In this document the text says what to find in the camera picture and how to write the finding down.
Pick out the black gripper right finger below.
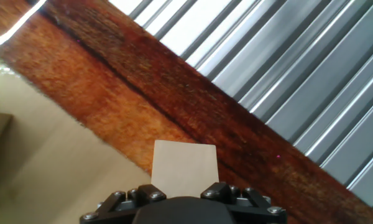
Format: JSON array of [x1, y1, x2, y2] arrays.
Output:
[[200, 182, 288, 224]]

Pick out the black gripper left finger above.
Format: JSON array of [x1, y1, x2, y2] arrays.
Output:
[[80, 183, 168, 224]]

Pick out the brown cardboard sheet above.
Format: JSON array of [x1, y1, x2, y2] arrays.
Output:
[[0, 52, 152, 224]]

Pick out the reddish wood grain board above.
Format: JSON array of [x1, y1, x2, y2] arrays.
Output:
[[0, 0, 373, 224]]

